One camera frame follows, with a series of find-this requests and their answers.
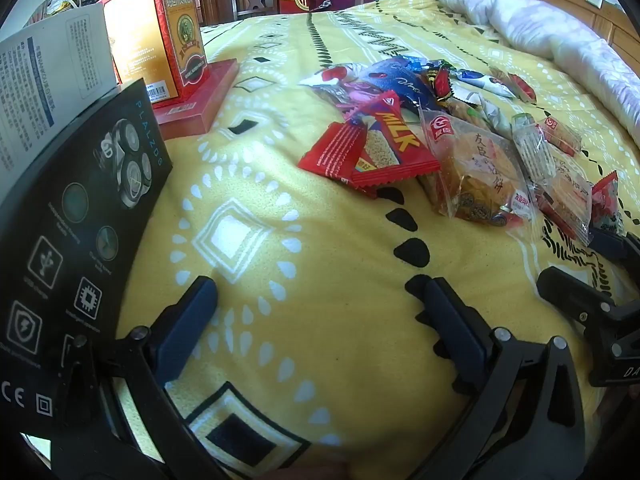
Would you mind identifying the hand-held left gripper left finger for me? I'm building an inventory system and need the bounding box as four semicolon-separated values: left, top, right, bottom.
50;275;236;480

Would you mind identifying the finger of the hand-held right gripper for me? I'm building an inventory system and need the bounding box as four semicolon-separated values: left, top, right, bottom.
588;229;640;267
536;266;621;341

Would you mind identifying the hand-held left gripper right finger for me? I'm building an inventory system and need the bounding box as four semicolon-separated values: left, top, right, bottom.
415;277;588;480

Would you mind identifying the red candy packet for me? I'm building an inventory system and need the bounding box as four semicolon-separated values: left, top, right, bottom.
590;171;626;236

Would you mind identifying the clear biscuit packet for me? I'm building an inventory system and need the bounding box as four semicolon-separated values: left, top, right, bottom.
530;155;596;246

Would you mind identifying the small clear pastry packet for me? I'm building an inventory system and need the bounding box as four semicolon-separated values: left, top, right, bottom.
535;115;583;156

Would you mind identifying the green white clear packet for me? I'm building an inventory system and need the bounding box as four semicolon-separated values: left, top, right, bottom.
511;112;556;181

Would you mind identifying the clear round pastry packet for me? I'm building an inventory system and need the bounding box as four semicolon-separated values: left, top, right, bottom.
419;109;536;228

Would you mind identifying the red cereal bar packet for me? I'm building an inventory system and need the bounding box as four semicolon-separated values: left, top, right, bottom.
345;91;442;189

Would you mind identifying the small red pastry packet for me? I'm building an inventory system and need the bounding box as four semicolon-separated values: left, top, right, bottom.
492;67;537;103

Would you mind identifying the white green snack packet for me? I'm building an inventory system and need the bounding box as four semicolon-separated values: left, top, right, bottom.
447;95;516;136

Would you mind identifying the small red snack packet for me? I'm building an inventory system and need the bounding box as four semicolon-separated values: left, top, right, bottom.
298;121;378;198

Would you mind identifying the white blue candy packet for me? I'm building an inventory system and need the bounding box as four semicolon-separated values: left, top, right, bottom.
455;67;516;97

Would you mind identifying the red yellow candy wrapper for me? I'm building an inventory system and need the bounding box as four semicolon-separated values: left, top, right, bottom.
425;60;463;106

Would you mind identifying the pink snack packet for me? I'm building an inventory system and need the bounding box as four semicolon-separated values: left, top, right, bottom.
312;82;386;121

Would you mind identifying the white red snack packet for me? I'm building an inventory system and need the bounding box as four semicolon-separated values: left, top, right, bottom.
299;62;371;92

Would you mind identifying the black shaver box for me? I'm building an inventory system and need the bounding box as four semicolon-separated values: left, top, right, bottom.
0;78;173;441

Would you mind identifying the flat red box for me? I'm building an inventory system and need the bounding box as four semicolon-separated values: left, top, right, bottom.
152;58;238;140

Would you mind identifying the wooden headboard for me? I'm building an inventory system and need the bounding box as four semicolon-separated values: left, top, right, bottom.
515;0;640;61

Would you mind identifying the red orange upright box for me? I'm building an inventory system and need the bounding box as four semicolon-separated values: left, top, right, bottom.
102;0;211;106

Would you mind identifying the white printed box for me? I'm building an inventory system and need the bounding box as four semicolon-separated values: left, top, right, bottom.
0;2;118;176

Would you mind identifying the round folded tabletop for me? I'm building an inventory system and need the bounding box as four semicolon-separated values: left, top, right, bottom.
22;0;108;28

